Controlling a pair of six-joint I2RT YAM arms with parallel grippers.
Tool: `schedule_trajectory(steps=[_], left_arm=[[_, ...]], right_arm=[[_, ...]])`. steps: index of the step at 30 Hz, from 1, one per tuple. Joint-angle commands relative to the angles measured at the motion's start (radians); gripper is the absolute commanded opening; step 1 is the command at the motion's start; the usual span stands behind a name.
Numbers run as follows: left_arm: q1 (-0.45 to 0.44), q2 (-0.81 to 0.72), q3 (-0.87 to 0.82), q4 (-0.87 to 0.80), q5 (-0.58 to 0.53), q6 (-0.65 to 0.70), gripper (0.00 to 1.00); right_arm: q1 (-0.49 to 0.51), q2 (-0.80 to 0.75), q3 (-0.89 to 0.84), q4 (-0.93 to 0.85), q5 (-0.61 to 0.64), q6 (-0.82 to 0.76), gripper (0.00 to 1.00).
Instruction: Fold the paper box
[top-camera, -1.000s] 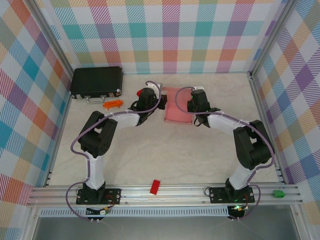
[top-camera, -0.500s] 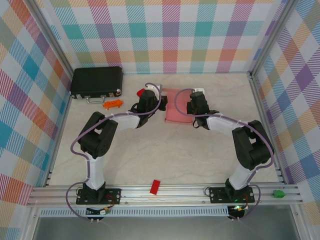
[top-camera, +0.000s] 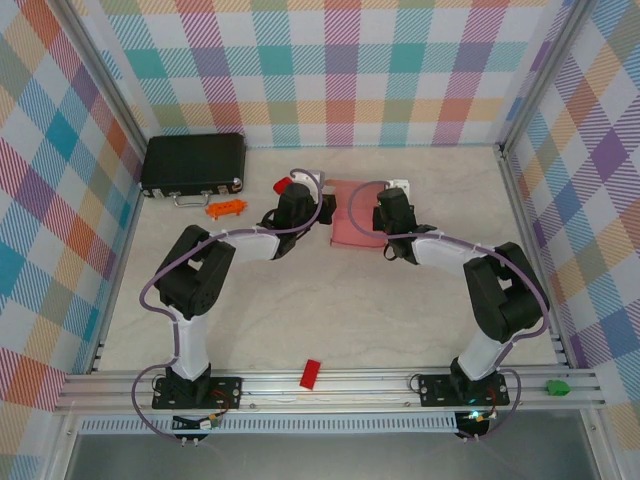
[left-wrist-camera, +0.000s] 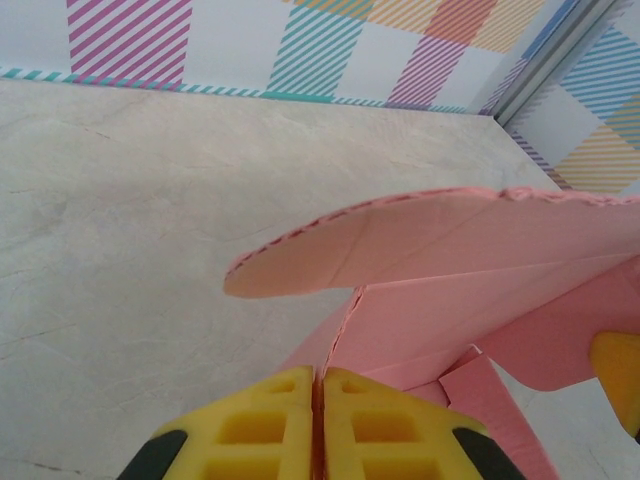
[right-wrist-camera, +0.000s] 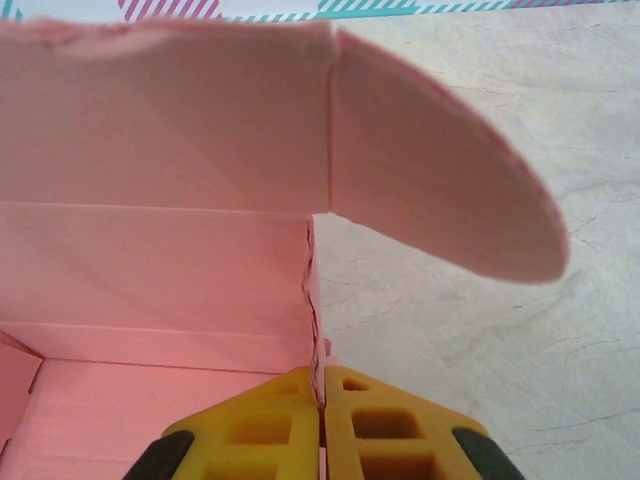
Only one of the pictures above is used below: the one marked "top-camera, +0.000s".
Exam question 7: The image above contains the pink paper box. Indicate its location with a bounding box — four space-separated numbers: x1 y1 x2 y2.
328 179 396 250

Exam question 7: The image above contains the orange plastic toy block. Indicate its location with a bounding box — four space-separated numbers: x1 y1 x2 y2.
205 198 249 220

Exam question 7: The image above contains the black carrying case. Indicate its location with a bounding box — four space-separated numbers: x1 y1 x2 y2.
139 132 247 207

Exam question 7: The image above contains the red rectangular block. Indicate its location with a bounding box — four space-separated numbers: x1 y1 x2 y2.
299 358 322 390

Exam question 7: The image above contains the grey metal panel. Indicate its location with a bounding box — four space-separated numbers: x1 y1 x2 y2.
64 433 601 480

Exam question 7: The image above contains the aluminium side rail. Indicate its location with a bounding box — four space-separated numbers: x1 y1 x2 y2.
87 142 154 375
497 144 576 370

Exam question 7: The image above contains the aluminium mounting rail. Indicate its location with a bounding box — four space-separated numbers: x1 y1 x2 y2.
54 367 606 415

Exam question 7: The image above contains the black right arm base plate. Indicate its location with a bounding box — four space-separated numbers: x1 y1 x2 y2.
417 373 511 407

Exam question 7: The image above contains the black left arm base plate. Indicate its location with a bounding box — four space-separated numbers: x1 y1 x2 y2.
152 374 244 411

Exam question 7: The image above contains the slotted grey cable duct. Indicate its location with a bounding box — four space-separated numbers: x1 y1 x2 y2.
79 412 459 435

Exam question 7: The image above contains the aluminium frame post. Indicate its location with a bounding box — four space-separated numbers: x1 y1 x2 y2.
498 0 600 151
52 0 151 149

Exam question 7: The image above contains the small connector with wires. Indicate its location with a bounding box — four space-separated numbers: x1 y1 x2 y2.
172 412 224 432
457 407 499 426

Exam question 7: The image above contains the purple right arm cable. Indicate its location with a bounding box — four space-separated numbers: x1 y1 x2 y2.
347 179 551 444

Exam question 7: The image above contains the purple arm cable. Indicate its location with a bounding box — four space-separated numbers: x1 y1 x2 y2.
347 179 551 444
132 167 326 444

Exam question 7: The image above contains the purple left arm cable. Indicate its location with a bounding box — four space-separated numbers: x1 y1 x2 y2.
132 167 326 444

